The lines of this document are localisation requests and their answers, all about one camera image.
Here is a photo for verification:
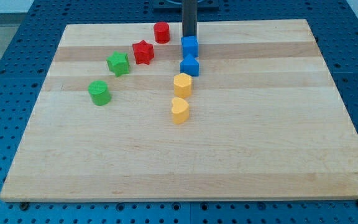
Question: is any yellow heart block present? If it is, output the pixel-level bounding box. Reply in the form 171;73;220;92
171;97;190;124

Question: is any light wooden board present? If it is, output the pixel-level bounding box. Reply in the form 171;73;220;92
0;19;358;202

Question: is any blue cube block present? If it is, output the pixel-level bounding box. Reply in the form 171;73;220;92
181;36;198;58

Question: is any green star block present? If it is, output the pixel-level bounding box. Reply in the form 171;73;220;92
106;51;130;77

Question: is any green cylinder block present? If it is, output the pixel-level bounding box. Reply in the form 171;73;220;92
88;80;111;106

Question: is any blue triangular prism block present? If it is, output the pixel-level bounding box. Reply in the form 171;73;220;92
180;54;200;77

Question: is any red star block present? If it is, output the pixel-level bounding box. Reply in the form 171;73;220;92
132;40;154;65

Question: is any yellow hexagon block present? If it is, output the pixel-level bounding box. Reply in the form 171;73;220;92
173;73;192;98

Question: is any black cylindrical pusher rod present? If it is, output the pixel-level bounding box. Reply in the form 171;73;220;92
181;0;198;37

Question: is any red cylinder block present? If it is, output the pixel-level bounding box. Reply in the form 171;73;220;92
154;22;170;44

